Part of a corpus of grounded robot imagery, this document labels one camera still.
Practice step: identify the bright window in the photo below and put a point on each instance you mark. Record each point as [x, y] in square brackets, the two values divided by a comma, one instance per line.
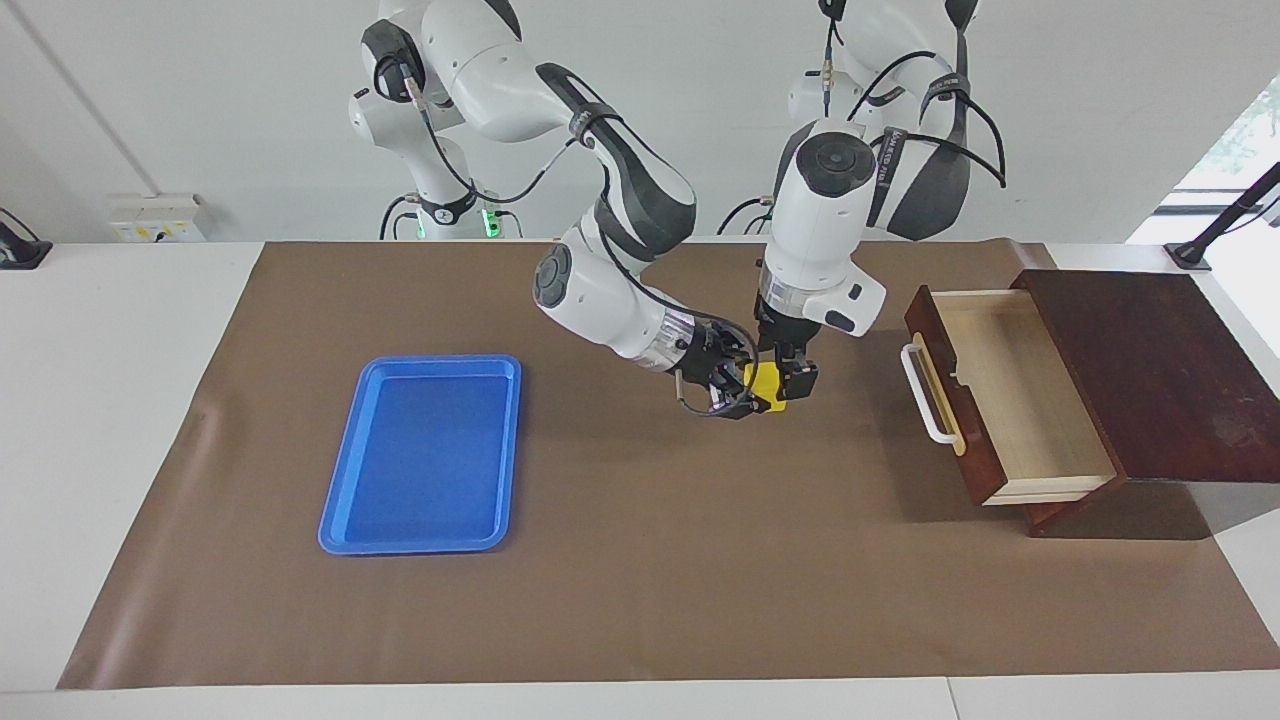
[1245, 140]

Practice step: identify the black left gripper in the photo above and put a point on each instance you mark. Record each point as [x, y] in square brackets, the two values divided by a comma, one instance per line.
[785, 325]

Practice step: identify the blue plastic tray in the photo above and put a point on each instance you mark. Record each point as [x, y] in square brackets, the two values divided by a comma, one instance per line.
[425, 460]

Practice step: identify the dark wooden drawer cabinet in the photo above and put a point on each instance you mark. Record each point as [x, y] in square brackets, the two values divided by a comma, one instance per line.
[1150, 370]

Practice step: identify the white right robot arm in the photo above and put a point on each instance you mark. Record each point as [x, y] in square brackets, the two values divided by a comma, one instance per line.
[600, 300]

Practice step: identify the black stand foot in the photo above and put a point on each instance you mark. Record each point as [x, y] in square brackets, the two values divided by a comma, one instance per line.
[20, 252]

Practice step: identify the brown table mat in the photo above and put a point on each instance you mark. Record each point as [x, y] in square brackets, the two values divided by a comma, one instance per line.
[650, 560]

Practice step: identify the yellow cube block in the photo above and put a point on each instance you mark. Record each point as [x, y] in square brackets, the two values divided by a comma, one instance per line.
[768, 388]

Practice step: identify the wooden drawer with dark front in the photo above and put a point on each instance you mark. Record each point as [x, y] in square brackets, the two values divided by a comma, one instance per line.
[1020, 390]

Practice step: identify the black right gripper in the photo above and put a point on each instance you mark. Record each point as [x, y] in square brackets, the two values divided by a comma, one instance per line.
[705, 358]

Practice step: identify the white wall socket box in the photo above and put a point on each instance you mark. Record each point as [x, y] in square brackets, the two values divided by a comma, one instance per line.
[155, 220]

